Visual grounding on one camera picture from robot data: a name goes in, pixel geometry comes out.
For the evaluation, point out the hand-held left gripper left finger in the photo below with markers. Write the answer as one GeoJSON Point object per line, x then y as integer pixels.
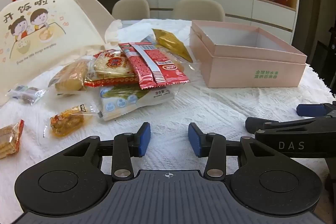
{"type": "Point", "coordinates": [143, 138]}

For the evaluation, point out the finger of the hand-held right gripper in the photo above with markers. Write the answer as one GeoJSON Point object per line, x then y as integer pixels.
{"type": "Point", "coordinates": [253, 124]}
{"type": "Point", "coordinates": [308, 110]}

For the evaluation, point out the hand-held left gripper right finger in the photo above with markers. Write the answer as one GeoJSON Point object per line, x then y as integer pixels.
{"type": "Point", "coordinates": [194, 138]}

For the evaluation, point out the pink cardboard box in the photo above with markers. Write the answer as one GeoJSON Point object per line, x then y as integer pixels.
{"type": "Point", "coordinates": [236, 74]}

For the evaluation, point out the red striped snack packet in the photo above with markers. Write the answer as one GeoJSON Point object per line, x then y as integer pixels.
{"type": "Point", "coordinates": [169, 69]}

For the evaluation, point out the rice cracker packet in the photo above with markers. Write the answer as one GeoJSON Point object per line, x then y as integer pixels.
{"type": "Point", "coordinates": [110, 66]}

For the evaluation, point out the yellow cake packet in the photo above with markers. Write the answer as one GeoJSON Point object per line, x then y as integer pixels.
{"type": "Point", "coordinates": [69, 77]}

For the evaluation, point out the blue white vegetable snack packet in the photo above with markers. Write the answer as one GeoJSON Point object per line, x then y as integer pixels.
{"type": "Point", "coordinates": [123, 103]}

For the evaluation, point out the orange clear snack packet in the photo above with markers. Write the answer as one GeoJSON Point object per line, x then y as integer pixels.
{"type": "Point", "coordinates": [64, 123]}

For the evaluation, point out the mustard yellow snack packet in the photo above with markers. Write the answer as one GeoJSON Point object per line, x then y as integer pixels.
{"type": "Point", "coordinates": [170, 43]}

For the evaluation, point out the small clear candy packet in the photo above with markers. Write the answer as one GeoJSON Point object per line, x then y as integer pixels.
{"type": "Point", "coordinates": [26, 94]}

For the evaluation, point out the beige chair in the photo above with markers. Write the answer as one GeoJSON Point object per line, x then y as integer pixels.
{"type": "Point", "coordinates": [131, 10]}
{"type": "Point", "coordinates": [90, 11]}
{"type": "Point", "coordinates": [199, 10]}

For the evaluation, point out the red edged biscuit packet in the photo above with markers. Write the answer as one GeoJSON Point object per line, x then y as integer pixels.
{"type": "Point", "coordinates": [9, 140]}

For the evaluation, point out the cream printed tote bag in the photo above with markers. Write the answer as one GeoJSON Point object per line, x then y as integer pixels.
{"type": "Point", "coordinates": [39, 37]}

